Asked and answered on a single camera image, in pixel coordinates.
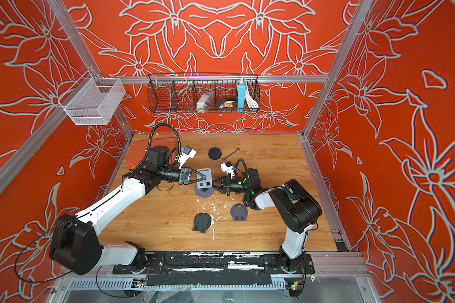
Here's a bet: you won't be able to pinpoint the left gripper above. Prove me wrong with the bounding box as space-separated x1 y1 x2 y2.
158 165 206 186

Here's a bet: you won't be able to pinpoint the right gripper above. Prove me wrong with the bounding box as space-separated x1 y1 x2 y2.
209 177 253 201

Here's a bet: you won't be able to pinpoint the purple phone stand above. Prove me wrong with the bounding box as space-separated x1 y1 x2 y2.
230 203 249 222
194 168 214 198

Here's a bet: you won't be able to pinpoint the dark grey phone stand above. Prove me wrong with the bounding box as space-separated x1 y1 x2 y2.
192 213 212 234

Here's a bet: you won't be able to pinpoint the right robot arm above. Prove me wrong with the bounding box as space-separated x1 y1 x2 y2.
213 159 322 273

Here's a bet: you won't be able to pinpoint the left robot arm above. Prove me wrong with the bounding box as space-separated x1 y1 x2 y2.
49 131 207 275

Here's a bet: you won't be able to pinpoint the dark round disc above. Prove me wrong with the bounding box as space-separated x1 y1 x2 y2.
208 147 222 160

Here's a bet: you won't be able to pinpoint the orange tool case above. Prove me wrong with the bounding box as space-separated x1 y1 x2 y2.
127 138 177 169

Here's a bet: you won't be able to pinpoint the plastic bag item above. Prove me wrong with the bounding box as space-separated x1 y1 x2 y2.
195 92 215 113

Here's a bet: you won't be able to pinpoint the black small box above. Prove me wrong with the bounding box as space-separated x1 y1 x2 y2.
215 98 237 109

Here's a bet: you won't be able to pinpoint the clear plastic bin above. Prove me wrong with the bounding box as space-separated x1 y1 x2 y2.
60 78 125 126

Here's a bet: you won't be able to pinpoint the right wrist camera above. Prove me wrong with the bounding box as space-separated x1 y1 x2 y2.
221 162 236 179

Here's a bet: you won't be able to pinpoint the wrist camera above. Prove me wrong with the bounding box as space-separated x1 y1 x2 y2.
221 162 236 179
177 146 197 169

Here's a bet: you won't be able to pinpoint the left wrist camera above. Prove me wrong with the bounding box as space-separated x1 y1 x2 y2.
177 146 197 169

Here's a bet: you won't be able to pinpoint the white cables bundle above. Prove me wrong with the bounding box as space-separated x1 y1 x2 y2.
244 86 259 112

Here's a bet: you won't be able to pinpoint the black wire basket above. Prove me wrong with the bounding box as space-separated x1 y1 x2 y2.
147 73 261 114

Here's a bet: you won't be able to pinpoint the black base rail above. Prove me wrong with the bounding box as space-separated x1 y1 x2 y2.
112 251 315 289

